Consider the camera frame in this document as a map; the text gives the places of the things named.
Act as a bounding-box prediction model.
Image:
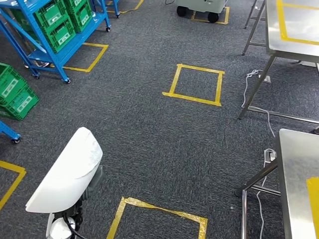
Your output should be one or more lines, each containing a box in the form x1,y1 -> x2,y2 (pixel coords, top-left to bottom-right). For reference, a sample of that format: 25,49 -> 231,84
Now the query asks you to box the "white floor cable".
256,148 -> 277,239
241,69 -> 276,138

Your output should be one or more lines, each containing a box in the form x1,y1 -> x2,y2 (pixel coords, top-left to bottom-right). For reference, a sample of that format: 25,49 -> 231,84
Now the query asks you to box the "yellow L-shaped tape outline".
306,177 -> 319,239

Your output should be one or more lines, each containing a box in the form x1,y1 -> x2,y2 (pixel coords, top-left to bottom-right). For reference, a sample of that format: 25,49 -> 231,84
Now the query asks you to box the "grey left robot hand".
81,164 -> 104,203

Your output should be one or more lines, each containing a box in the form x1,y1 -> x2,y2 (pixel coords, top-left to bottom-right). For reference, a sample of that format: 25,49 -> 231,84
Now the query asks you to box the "stainless steel table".
238,0 -> 319,125

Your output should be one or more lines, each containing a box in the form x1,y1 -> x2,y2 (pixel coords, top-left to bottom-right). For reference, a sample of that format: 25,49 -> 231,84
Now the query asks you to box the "white wheeled cart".
175,0 -> 228,24

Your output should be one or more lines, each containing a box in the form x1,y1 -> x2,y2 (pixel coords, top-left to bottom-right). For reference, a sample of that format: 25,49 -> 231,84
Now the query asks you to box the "blue metal shelf rack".
106,0 -> 121,19
0,0 -> 111,84
0,120 -> 22,144

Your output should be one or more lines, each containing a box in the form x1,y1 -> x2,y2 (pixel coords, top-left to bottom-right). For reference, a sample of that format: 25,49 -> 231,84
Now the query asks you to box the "yellow tape rectangle outline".
276,0 -> 319,46

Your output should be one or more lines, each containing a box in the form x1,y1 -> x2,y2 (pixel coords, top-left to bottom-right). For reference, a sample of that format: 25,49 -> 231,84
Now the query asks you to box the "white plastic shell part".
25,126 -> 104,214

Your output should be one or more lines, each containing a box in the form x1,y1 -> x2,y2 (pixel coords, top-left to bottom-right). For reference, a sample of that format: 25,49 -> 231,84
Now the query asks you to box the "grey cable bundle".
23,60 -> 51,69

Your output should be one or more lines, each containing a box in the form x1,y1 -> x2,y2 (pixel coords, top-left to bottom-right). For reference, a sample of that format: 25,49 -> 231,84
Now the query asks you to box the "yellow tape square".
190,5 -> 230,26
50,42 -> 109,74

